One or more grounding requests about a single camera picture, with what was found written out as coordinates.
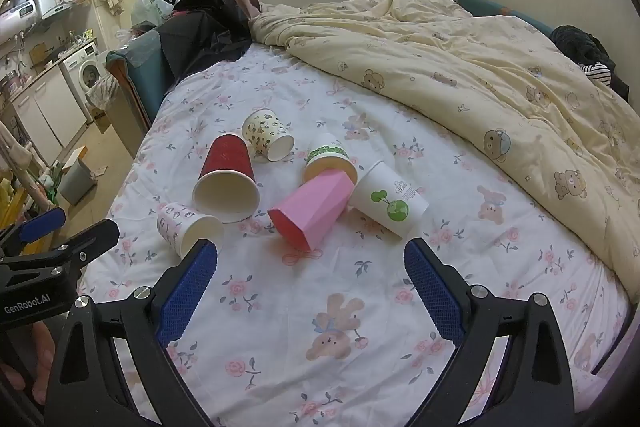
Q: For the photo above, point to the green rimmed paper cup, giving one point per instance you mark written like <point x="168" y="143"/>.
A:
<point x="327" y="154"/>

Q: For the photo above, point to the white floor cabinet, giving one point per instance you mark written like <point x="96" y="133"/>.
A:
<point x="45" y="112"/>

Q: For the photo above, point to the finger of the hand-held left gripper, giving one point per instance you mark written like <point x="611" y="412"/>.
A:
<point x="42" y="224"/>
<point x="92" y="238"/>

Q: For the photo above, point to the white cup pink pattern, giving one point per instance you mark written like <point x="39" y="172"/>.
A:
<point x="175" y="222"/>

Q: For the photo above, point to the person's left hand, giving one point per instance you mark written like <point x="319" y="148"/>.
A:
<point x="45" y="349"/>

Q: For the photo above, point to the black garment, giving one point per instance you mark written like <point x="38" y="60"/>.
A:
<point x="205" y="32"/>

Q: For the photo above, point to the cardboard box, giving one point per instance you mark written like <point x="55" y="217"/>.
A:
<point x="101" y="121"/>

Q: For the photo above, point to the pink faceted cup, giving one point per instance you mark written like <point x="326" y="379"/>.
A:
<point x="315" y="207"/>

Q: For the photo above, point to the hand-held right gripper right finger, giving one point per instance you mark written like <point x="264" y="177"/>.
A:
<point x="435" y="292"/>

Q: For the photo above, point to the cream cartoon print cup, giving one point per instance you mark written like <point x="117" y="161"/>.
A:
<point x="262" y="129"/>

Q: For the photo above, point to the grey trash bin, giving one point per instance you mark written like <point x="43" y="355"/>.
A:
<point x="75" y="182"/>

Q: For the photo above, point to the white washing machine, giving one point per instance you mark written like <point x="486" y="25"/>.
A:
<point x="85" y="69"/>

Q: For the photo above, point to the white plastic bag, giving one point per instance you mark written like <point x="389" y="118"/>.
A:
<point x="147" y="4"/>

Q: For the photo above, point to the yellow bear print quilt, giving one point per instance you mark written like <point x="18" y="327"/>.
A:
<point x="450" y="57"/>

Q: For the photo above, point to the teal bed frame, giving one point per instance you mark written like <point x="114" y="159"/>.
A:
<point x="145" y="67"/>

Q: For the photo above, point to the floral bed sheet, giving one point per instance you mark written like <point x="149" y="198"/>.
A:
<point x="310" y="287"/>

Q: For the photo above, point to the white water heater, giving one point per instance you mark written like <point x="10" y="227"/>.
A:
<point x="17" y="19"/>

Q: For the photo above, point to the dark clothes pile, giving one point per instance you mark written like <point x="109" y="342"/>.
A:
<point x="582" y="44"/>

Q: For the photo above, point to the range hood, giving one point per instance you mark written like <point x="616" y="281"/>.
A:
<point x="50" y="2"/>

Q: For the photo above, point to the striped garment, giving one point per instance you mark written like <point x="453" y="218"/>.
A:
<point x="597" y="73"/>

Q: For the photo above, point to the red paper cup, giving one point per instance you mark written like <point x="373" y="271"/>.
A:
<point x="225" y="157"/>

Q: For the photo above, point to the white cup green tree print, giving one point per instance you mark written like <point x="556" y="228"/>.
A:
<point x="390" y="202"/>

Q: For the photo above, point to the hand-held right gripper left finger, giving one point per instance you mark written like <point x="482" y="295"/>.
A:
<point x="187" y="292"/>

